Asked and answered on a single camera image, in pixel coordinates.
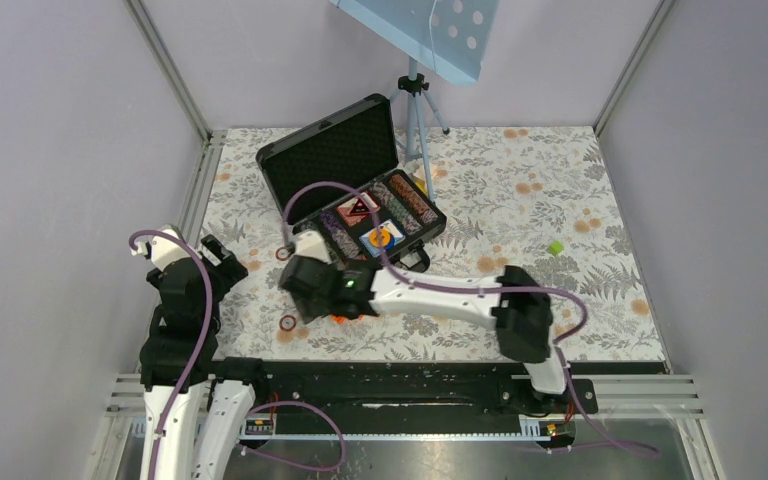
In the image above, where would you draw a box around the green toy cube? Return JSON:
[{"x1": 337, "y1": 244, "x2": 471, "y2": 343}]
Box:
[{"x1": 547, "y1": 241, "x2": 564, "y2": 256}]

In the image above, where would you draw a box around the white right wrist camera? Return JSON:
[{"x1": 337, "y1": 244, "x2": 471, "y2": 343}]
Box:
[{"x1": 294, "y1": 230, "x2": 332, "y2": 264}]

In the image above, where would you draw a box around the blue perforated board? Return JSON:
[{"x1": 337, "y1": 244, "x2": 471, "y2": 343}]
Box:
[{"x1": 333, "y1": 0, "x2": 499, "y2": 86}]

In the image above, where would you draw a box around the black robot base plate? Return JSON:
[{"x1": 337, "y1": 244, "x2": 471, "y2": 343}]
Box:
[{"x1": 206, "y1": 359, "x2": 599, "y2": 437}]

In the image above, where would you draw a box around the orange curved toy block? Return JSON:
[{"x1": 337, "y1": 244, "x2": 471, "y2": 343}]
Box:
[{"x1": 330, "y1": 315, "x2": 364, "y2": 325}]

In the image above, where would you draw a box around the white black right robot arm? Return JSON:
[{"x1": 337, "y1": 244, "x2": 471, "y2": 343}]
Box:
[{"x1": 279, "y1": 255, "x2": 588, "y2": 418}]

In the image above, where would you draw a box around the yellow big blind button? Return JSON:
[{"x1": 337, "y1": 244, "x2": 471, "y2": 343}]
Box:
[{"x1": 368, "y1": 227, "x2": 393, "y2": 248}]

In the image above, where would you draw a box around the floral table mat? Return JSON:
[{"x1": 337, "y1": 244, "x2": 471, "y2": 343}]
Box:
[{"x1": 202, "y1": 126, "x2": 666, "y2": 362}]

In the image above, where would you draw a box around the red card deck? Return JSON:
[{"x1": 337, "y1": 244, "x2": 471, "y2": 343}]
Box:
[{"x1": 335, "y1": 191, "x2": 382, "y2": 229}]

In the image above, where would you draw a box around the orange blue chip row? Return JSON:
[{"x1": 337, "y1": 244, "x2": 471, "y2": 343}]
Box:
[{"x1": 388, "y1": 173, "x2": 439, "y2": 224}]

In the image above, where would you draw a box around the blue card deck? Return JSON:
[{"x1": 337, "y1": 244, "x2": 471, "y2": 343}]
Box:
[{"x1": 359, "y1": 220, "x2": 406, "y2": 258}]

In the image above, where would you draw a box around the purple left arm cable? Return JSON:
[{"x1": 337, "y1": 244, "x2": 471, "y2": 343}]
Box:
[{"x1": 127, "y1": 228, "x2": 348, "y2": 480}]

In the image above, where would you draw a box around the black all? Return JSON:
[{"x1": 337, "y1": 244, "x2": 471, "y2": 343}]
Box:
[{"x1": 345, "y1": 195, "x2": 376, "y2": 223}]

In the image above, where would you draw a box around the black poker set case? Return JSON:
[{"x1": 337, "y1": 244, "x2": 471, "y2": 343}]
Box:
[{"x1": 255, "y1": 93, "x2": 447, "y2": 272}]

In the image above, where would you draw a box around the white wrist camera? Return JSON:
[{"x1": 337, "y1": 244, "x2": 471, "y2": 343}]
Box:
[
  {"x1": 129, "y1": 224, "x2": 190, "y2": 271},
  {"x1": 294, "y1": 230, "x2": 332, "y2": 264}
]

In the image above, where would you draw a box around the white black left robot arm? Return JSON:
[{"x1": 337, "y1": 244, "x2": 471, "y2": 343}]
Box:
[{"x1": 130, "y1": 225, "x2": 271, "y2": 479}]

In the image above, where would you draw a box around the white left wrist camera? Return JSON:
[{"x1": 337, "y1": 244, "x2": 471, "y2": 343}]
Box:
[{"x1": 129, "y1": 224, "x2": 190, "y2": 271}]

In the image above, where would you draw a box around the blue tripod stand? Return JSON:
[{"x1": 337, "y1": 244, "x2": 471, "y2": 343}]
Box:
[{"x1": 389, "y1": 57, "x2": 450, "y2": 203}]

